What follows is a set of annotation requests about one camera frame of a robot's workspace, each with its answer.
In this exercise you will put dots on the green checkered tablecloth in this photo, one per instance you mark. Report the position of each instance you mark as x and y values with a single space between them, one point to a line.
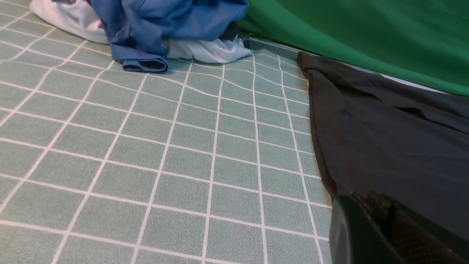
205 164

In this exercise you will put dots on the green backdrop cloth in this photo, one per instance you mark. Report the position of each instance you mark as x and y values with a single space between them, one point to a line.
420 41

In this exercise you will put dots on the white crumpled garment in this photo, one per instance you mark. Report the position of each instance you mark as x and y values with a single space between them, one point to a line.
78 17

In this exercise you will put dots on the dark garment in pile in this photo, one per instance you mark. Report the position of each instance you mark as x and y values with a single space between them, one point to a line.
231 32

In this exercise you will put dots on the blue crumpled garment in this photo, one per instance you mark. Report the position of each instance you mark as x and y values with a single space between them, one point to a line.
136 28

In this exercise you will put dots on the dark gray long-sleeve shirt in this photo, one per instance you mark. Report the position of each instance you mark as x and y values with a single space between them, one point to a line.
372 133

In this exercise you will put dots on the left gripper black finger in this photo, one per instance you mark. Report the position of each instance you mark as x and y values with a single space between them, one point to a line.
377 229

